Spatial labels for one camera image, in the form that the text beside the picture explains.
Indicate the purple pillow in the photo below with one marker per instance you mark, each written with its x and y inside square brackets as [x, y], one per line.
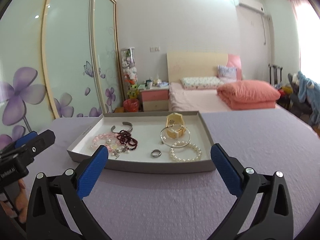
[227, 72]

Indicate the red trash bin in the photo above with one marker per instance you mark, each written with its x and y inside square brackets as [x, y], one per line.
[131, 105]

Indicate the floral pillow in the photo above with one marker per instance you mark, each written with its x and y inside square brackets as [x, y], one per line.
[200, 82]

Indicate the silver pearl earrings cluster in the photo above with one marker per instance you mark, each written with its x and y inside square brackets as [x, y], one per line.
[120, 152]

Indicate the white air conditioner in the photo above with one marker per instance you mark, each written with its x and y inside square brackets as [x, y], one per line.
[250, 5]

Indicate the grey cardboard tray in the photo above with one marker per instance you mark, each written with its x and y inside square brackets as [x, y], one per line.
[150, 166]

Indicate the flower print wardrobe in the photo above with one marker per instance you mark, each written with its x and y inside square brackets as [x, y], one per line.
[70, 55]

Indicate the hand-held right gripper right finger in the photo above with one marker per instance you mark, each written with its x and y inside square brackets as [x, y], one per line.
[226, 170]

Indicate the beige and pink headboard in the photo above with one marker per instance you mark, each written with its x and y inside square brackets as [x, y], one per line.
[192, 65]

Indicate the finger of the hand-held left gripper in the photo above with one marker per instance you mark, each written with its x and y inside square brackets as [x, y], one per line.
[25, 139]
[43, 141]

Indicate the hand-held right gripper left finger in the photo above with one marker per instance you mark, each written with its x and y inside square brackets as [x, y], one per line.
[93, 170]

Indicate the pink bed sheet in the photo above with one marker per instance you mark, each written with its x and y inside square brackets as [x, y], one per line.
[192, 100]

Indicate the dark wooden chair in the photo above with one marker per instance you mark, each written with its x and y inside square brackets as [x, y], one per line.
[275, 73]

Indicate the blue plush blanket chair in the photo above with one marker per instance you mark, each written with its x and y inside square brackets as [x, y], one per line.
[307, 90]

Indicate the yellow green plush toy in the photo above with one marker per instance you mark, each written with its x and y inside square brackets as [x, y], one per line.
[133, 91]

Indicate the pink and beige nightstand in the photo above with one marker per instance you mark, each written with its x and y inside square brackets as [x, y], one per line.
[153, 98]

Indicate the pink curtain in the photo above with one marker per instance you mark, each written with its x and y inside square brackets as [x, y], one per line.
[307, 30]

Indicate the silver bangle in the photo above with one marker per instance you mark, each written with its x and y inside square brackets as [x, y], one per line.
[181, 145]

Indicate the person's left hand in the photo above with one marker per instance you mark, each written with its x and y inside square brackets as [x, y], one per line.
[18, 200]

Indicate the white wall socket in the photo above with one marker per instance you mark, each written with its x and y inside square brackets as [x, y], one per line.
[154, 49]

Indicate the plush toy display tube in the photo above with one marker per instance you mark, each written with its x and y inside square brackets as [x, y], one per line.
[128, 67]

